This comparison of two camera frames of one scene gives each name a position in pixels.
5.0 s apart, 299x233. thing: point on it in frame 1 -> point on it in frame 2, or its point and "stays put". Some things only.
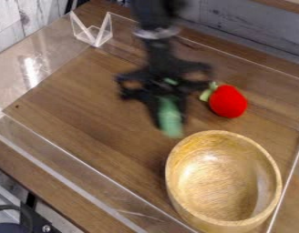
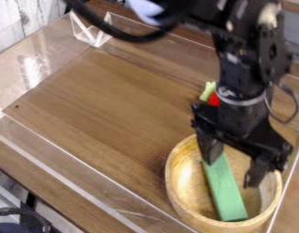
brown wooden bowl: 223,181 stays put
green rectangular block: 169,114 -> 224,188
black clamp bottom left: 39,224 stays put
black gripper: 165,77 -> 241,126
